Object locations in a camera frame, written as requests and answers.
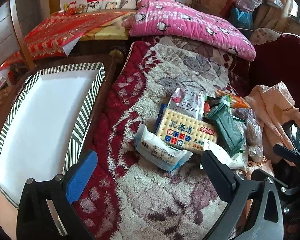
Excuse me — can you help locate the white blue snack packet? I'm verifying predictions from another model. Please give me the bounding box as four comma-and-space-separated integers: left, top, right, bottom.
134, 124, 193, 172

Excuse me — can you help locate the clear plastic bag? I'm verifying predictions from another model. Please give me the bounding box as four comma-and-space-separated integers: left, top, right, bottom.
235, 0, 263, 12

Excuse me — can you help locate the red gold embroidered cloth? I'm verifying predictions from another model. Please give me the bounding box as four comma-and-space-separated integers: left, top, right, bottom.
0, 11, 129, 71

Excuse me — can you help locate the green striped white tray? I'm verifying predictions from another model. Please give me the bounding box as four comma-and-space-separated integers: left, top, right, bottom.
0, 62, 106, 209

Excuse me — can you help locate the clear bag of nuts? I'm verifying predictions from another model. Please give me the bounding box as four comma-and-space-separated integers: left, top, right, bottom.
233, 108, 263, 163

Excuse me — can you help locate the orange snack packet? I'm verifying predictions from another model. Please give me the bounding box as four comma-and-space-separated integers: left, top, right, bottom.
216, 90, 251, 108

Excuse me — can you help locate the santa figurine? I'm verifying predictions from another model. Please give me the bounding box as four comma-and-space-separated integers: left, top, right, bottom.
63, 1, 77, 15

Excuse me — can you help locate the dark green snack packet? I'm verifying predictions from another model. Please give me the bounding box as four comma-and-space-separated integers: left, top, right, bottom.
206, 103, 245, 158

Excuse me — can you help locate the dark red velvet cushion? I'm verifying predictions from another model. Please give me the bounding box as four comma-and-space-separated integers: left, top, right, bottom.
249, 35, 300, 108

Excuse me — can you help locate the floral red cream blanket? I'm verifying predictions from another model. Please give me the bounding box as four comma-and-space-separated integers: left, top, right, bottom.
74, 36, 247, 239

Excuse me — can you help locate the yellow cracker packet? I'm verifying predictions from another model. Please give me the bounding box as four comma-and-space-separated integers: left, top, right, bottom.
156, 108, 218, 154

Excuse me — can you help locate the pink penguin print quilt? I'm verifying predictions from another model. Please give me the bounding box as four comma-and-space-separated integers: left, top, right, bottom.
122, 0, 256, 62

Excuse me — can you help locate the wooden chair frame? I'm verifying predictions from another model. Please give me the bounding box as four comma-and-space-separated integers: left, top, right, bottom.
9, 0, 37, 72

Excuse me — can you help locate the teal folded cloth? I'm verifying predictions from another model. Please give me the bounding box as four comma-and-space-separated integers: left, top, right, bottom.
229, 7, 253, 30

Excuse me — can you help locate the peach pink towel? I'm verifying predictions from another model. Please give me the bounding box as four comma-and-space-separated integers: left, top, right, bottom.
245, 82, 300, 150

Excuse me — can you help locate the silver pink snack bag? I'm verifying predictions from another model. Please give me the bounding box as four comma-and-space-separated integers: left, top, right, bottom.
167, 88, 206, 120

